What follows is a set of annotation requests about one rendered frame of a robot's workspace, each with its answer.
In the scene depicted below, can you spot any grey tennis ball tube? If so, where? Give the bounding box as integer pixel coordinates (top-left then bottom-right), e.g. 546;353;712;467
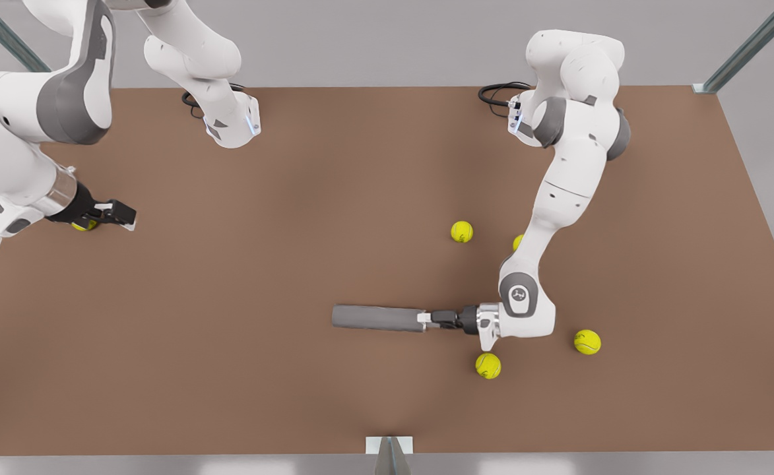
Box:
331;304;428;333

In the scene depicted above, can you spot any black cable loop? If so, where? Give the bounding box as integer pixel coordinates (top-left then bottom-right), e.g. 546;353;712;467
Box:
478;82;534;119
181;83;247;120

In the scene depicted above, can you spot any silver frame post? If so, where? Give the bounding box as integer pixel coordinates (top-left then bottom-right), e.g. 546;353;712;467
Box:
366;435;414;475
0;0;51;73
692;0;774;94

